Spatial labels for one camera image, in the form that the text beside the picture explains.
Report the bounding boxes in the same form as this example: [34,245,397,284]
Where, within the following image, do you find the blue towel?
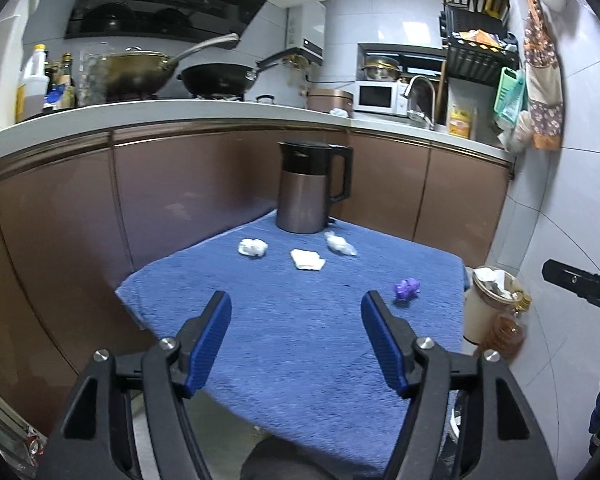
[117,214,466,478]

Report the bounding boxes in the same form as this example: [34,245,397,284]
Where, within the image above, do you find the brown kitchen cabinets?
[0,119,513,432]

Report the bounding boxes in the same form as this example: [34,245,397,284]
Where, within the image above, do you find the small purple wrapper ball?
[393,278,420,302]

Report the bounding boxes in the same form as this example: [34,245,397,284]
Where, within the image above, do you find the dark sauce bottle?
[56,52,76,110]

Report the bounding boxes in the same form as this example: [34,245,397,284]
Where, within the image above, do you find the black dish rack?
[439,0,519,87]

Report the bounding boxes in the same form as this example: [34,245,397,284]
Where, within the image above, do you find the white water heater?
[286,1,326,65]

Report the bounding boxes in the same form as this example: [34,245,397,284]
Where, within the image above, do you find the chrome faucet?
[403,75,437,130]

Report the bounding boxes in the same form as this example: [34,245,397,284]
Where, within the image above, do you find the white oil jug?
[16,44,48,122]

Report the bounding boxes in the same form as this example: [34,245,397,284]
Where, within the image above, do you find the yellow detergent bottle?
[448,103,472,139]

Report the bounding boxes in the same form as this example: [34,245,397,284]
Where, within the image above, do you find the floral apron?
[524,0,565,151]

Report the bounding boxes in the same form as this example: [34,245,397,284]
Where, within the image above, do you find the brass wok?
[104,32,240,100]

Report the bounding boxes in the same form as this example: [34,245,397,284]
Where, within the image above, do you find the green plastic basket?
[493,67,526,130]

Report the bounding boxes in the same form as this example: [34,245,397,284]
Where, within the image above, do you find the brown rice cooker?
[306,88,353,117]

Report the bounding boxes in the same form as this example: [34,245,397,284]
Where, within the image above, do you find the flat white tissue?
[290,249,326,271]

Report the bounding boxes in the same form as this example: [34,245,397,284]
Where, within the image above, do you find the twisted white tissue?
[324,231,358,257]

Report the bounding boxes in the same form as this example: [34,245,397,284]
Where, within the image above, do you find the white microwave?
[353,81,407,117]

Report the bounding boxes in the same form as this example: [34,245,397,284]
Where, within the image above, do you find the black frying pan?
[176,49,298,101]

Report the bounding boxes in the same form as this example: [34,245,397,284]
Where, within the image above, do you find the brown electric kettle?
[276,141,354,234]

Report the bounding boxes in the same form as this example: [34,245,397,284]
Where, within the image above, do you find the glass jar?
[78,50,109,106]

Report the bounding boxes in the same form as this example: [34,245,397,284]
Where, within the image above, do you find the beige trash bin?
[463,266,524,346]

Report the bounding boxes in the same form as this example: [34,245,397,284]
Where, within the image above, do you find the crumpled white tissue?
[237,238,268,258]

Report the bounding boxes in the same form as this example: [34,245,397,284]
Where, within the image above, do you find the steel pot with lid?
[362,55,402,82]

